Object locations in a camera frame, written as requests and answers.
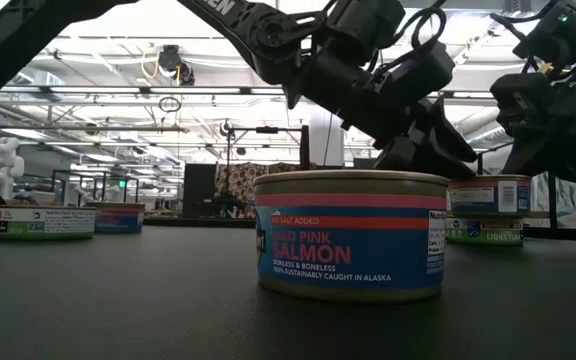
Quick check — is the brown patterned quilt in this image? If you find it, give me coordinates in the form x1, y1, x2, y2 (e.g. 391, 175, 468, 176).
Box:
215, 162, 314, 220

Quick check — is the black cabinet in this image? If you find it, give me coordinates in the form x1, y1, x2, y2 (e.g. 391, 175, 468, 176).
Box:
182, 163, 218, 220

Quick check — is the green label tuna can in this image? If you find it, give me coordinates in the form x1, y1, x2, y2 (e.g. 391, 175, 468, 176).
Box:
444, 214, 525, 247
0, 206, 98, 243

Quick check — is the hanging black cable loop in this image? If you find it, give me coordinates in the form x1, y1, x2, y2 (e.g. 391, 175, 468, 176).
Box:
157, 95, 183, 115

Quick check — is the black table mat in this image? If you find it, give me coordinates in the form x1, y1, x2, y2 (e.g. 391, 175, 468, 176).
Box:
0, 222, 576, 360

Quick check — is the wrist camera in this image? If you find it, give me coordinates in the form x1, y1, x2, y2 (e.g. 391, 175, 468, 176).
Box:
372, 40, 458, 117
489, 72, 557, 136

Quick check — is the black ceiling cord reel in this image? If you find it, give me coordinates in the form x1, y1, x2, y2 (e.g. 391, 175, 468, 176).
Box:
157, 44, 197, 87

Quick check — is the black shelf post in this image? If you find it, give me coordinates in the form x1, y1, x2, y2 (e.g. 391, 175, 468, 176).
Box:
298, 124, 312, 171

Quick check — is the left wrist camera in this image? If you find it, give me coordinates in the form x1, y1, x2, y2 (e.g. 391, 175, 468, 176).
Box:
372, 40, 458, 117

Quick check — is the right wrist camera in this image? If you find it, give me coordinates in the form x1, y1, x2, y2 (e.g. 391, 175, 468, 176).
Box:
489, 72, 557, 136

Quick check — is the black metal frame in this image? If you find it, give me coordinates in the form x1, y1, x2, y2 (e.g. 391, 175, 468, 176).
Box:
50, 169, 140, 207

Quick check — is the blue label salmon can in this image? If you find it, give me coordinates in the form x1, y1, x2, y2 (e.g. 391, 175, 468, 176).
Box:
446, 173, 533, 218
92, 201, 146, 235
252, 169, 450, 305

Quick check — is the white building column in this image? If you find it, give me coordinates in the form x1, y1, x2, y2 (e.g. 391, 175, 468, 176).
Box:
311, 109, 345, 169

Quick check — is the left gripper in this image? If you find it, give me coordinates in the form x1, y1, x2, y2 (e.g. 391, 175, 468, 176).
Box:
287, 49, 479, 180

